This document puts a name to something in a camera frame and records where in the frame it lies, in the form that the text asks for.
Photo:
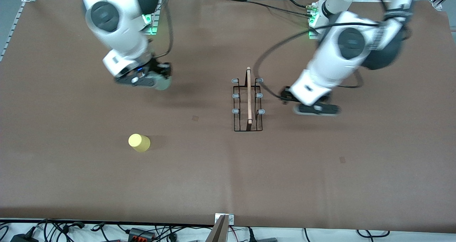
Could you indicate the black orange connector box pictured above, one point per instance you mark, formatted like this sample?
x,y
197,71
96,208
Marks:
x,y
140,233

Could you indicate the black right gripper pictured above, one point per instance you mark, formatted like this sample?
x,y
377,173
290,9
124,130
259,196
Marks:
x,y
159,68

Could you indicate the grey camera mount bar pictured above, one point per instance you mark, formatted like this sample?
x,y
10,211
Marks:
x,y
218,233

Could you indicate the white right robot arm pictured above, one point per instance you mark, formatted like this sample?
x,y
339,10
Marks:
x,y
121,28

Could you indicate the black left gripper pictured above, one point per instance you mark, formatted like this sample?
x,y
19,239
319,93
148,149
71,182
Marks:
x,y
286,93

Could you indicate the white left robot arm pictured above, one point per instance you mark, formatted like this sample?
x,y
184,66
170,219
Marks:
x,y
342,53

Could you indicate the metal clamp bracket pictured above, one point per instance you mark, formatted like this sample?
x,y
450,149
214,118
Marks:
x,y
231,219

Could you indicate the aluminium table edge rail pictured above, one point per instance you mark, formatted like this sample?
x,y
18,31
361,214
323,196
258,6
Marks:
x,y
12,28

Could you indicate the pale green plastic cup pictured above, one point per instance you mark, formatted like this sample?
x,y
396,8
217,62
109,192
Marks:
x,y
164,84

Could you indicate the brown table cover sheet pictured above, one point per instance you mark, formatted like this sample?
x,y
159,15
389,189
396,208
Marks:
x,y
228,171

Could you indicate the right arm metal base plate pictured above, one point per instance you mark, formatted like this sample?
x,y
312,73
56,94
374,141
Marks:
x,y
154,25

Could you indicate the black power adapter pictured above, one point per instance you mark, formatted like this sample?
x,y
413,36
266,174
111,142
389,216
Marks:
x,y
23,238

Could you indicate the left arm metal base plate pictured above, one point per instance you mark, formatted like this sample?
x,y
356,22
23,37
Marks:
x,y
313,33

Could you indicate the yellow plastic cup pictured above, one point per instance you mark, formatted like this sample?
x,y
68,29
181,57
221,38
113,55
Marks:
x,y
139,143

